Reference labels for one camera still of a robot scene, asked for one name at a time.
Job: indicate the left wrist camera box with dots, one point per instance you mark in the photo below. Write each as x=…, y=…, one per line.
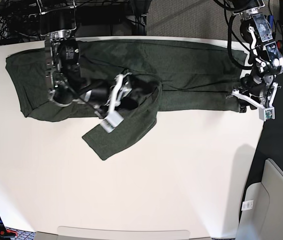
x=266, y=113

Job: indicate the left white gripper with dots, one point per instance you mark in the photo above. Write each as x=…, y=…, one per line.
x=257, y=95

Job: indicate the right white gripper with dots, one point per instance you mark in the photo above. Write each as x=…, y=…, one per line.
x=130, y=92

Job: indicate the blue handled tool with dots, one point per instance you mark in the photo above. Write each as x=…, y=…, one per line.
x=270, y=19

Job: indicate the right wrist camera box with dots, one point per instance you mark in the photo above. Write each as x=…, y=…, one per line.
x=111, y=121

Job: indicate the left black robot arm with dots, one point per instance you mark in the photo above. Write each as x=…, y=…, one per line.
x=265, y=60

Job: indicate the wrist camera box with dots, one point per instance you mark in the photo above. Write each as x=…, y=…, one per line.
x=111, y=121
x=266, y=113

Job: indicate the green long-sleeve T-shirt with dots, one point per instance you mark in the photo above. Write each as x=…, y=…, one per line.
x=181, y=75

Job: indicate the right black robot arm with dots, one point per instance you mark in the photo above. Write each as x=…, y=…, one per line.
x=65, y=83

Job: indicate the grey plastic bin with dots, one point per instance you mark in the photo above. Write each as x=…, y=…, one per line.
x=262, y=208

